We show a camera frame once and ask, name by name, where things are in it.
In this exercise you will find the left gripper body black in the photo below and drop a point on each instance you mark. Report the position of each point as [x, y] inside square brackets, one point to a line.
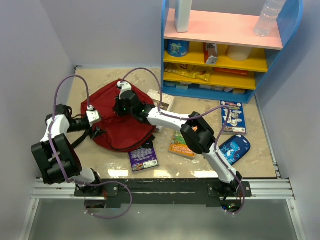
[79, 125]

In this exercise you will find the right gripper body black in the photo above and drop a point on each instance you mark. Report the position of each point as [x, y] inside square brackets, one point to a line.
[122, 110]

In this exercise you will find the red backpack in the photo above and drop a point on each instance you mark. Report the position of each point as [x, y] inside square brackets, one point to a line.
[121, 134]

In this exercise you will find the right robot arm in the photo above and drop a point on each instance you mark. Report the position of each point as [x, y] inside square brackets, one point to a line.
[196, 132]

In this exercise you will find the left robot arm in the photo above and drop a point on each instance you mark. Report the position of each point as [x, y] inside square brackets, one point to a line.
[55, 153]

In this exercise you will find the yellow chips bag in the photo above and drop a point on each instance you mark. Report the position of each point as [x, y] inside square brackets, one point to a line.
[189, 71]

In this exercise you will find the white coffee photo notebook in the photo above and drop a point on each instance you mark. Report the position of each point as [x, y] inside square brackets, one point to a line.
[164, 100]

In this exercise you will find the purple paperback book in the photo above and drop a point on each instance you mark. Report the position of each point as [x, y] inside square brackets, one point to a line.
[143, 157]

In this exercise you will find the orange treehouse paperback book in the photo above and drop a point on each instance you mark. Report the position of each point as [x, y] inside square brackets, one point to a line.
[179, 147]

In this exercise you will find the blue snack can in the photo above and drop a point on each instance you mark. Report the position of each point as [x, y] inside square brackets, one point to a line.
[177, 48]

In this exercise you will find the orange silver snack packet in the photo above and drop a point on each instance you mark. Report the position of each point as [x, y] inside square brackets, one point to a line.
[210, 51]

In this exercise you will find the red flat box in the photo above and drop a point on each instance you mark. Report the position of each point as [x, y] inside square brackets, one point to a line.
[231, 71]

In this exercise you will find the blue yellow pink shelf unit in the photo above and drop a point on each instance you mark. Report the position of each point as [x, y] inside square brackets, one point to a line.
[226, 29]

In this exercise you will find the blue comic paperback book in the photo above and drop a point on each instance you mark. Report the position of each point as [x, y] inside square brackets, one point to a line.
[235, 124]

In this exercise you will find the white carton on shelf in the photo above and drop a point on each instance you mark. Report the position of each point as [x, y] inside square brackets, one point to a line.
[182, 15]

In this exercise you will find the blue pencil case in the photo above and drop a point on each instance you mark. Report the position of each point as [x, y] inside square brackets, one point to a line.
[235, 148]

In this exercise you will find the white paper roll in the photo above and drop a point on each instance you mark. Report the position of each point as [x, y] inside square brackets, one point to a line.
[238, 53]

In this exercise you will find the clear plastic water bottle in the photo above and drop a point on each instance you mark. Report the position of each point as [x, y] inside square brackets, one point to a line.
[268, 17]

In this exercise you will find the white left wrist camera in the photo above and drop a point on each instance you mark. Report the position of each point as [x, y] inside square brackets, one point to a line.
[92, 115]

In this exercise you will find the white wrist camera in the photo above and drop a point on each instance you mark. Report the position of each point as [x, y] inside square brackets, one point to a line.
[92, 115]
[123, 86]

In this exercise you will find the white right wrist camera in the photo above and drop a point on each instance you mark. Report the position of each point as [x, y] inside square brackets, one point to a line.
[123, 86]

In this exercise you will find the aluminium rail frame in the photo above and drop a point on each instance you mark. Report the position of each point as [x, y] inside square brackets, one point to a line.
[269, 214]

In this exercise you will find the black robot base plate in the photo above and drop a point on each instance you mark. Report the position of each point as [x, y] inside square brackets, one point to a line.
[163, 191]

